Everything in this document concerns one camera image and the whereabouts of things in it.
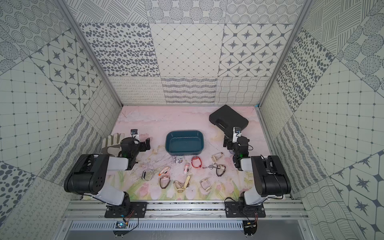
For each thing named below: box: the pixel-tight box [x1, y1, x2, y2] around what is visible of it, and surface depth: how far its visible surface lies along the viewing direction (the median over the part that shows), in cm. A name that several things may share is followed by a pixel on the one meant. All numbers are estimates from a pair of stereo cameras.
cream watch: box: [199, 177, 212, 192], surface depth 84 cm
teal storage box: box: [165, 130, 205, 156], surface depth 99 cm
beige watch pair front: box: [173, 175, 191, 193], surface depth 82 cm
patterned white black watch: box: [141, 169, 155, 181], surface depth 87 cm
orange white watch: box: [158, 166, 171, 176], surface depth 87 cm
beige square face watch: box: [211, 152, 224, 162], surface depth 94 cm
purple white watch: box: [173, 156, 184, 164], surface depth 92 cm
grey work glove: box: [101, 133, 125, 157], surface depth 100 cm
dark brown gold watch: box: [216, 164, 227, 177], surface depth 88 cm
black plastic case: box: [209, 104, 249, 138], surface depth 109 cm
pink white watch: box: [183, 163, 190, 174], surface depth 88 cm
